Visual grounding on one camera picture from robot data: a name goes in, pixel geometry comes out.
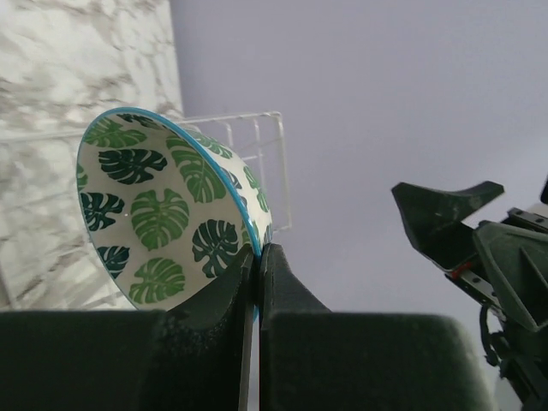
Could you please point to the green leaf pattern bowl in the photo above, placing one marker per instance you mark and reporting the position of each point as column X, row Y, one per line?
column 167, row 208

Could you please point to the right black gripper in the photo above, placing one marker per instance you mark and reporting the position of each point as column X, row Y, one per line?
column 505, row 264

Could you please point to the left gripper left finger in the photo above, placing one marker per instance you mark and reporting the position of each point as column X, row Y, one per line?
column 194, row 357

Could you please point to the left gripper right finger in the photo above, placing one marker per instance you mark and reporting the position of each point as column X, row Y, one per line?
column 311, row 358

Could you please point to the clear wire dish rack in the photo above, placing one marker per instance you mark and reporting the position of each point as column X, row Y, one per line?
column 46, row 261

